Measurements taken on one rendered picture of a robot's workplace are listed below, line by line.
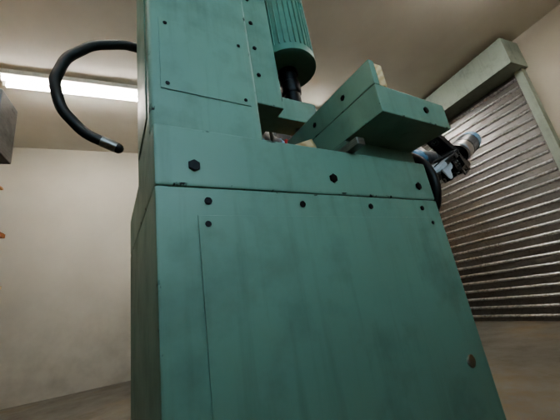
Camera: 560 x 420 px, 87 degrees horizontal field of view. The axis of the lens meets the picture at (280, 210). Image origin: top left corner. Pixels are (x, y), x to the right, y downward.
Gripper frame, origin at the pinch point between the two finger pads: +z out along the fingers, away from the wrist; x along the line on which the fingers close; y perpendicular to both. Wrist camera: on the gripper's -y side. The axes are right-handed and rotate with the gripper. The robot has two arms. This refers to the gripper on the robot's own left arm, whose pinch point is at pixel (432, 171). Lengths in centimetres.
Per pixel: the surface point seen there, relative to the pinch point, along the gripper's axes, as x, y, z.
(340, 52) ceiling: 104, -109, -180
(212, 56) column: -1, -51, 49
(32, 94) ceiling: 249, -234, 38
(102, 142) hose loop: 21, -52, 71
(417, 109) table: -19.7, -17.4, 29.1
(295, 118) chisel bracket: 6.7, -34.2, 30.1
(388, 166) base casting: -11.7, -11.1, 35.3
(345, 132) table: -10.2, -21.9, 38.8
